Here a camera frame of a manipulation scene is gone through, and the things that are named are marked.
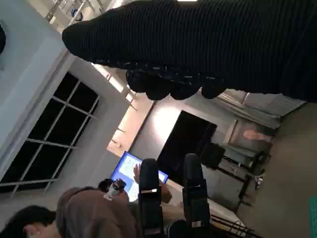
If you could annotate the grey pleated curtain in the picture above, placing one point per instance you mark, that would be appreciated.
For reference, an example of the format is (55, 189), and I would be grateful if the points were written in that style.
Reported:
(262, 109)

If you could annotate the blue lit monitor screen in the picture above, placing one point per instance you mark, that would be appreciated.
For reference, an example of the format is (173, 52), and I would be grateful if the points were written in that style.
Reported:
(127, 168)

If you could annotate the green cutting mat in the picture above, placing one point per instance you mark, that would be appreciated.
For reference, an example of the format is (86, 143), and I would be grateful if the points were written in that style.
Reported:
(313, 218)

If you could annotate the black silver handheld device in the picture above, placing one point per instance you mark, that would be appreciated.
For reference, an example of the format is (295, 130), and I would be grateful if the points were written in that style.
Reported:
(117, 186)

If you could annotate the large black screen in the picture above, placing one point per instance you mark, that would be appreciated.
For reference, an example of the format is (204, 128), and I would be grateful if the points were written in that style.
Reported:
(185, 138)

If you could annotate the dark window with white frame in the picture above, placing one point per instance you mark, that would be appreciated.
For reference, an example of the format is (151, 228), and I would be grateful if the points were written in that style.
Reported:
(57, 129)

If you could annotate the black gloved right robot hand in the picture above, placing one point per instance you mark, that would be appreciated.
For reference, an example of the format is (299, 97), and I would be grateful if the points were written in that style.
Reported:
(198, 39)

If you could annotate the person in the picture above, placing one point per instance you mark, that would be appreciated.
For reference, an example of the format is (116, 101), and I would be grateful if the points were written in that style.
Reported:
(104, 184)
(94, 215)
(27, 220)

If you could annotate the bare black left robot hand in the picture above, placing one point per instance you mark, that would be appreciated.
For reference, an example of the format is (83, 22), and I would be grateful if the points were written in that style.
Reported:
(149, 198)

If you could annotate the black metal rack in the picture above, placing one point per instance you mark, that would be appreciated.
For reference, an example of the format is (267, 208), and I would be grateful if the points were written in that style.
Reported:
(245, 171)

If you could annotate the black speaker box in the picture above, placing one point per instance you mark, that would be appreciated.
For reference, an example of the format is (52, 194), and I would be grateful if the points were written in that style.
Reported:
(212, 155)

